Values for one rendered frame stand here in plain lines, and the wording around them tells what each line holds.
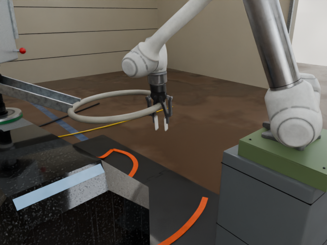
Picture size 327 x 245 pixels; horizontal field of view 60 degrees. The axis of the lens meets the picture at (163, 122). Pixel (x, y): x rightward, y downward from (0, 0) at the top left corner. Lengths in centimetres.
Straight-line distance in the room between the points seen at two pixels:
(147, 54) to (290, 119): 56
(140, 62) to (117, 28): 622
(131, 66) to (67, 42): 569
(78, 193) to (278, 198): 75
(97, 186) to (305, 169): 75
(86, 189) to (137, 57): 52
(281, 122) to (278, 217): 44
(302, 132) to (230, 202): 55
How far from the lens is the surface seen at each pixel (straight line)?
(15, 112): 173
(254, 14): 97
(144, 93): 162
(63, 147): 128
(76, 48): 684
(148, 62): 113
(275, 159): 118
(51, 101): 151
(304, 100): 99
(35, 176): 109
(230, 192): 135
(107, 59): 721
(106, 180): 111
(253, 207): 131
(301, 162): 114
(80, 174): 109
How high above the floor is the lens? 137
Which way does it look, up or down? 21 degrees down
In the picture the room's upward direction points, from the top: straight up
